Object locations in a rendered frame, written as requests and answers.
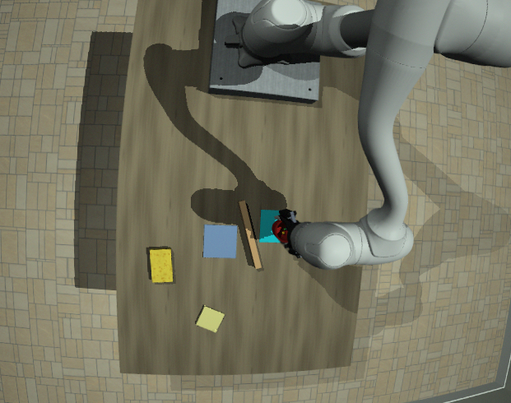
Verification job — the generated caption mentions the yellow sponge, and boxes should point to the yellow sponge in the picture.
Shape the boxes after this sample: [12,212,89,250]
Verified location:
[150,248,173,283]

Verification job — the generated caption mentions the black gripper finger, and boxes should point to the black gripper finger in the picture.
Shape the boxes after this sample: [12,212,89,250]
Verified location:
[280,241,301,258]
[274,209,296,230]

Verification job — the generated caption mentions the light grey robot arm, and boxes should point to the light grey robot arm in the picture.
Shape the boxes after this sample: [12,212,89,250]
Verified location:
[224,0,511,270]

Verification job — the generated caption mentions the dark red cup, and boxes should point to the dark red cup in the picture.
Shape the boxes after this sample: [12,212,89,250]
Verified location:
[272,220,288,243]

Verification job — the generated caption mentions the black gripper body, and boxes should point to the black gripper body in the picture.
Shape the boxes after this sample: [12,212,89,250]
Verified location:
[287,220,301,247]

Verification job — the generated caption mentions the pale yellow sticky-note pad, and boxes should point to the pale yellow sticky-note pad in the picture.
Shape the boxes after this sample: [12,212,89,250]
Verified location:
[196,305,225,332]

